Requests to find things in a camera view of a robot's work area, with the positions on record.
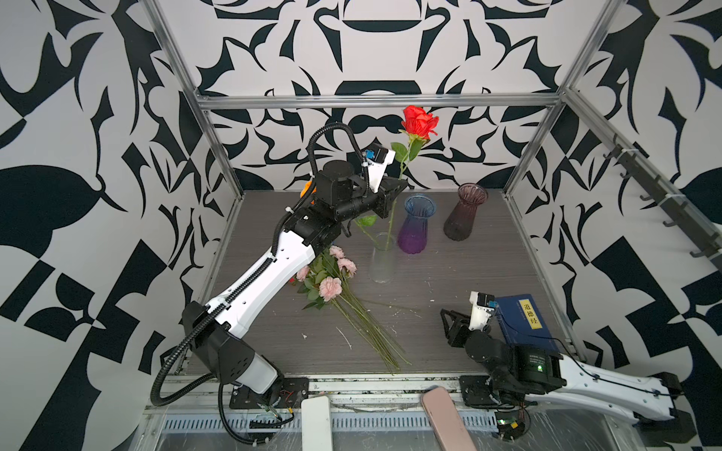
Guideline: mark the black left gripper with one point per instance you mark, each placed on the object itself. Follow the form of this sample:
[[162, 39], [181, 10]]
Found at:
[[384, 192]]

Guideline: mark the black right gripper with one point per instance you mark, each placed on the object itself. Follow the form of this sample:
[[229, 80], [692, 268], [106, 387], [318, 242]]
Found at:
[[459, 327]]

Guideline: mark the large red artificial rose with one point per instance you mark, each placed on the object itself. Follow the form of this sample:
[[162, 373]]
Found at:
[[418, 126]]

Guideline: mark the bunch of artificial flowers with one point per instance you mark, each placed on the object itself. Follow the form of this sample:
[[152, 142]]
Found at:
[[326, 282]]

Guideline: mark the orange artificial rose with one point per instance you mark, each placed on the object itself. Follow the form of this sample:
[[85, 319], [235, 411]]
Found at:
[[366, 222]]

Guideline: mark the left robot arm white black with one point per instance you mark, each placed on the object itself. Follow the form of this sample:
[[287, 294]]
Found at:
[[338, 193]]

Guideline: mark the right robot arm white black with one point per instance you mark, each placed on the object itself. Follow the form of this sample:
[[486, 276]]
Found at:
[[518, 375]]

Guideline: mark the purple blue glass vase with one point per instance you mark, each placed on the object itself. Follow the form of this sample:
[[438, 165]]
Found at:
[[413, 236]]

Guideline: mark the clear glass vase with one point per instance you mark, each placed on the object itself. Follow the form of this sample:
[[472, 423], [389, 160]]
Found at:
[[383, 258]]

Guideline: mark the dark maroon glass vase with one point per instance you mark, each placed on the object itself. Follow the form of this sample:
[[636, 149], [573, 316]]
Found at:
[[460, 223]]

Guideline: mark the blue book yellow label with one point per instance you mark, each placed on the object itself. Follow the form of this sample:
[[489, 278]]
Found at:
[[522, 323]]

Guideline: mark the pink phone-like device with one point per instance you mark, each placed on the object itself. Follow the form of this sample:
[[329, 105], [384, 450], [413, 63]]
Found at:
[[448, 427]]

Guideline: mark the small circuit board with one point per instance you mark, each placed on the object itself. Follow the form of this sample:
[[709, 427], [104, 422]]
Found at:
[[512, 425]]

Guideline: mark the white phone-like device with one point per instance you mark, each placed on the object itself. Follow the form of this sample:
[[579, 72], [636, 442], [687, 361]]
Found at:
[[316, 424]]

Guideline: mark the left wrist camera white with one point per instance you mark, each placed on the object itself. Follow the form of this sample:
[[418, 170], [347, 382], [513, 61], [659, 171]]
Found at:
[[376, 160]]

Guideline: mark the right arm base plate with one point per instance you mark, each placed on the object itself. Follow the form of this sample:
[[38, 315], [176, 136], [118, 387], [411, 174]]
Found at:
[[477, 392]]

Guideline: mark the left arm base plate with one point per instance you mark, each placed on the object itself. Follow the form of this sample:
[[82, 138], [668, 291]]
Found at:
[[285, 392]]

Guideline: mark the grey hook rack rail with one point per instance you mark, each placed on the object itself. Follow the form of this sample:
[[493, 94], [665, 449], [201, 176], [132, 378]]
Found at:
[[660, 192]]

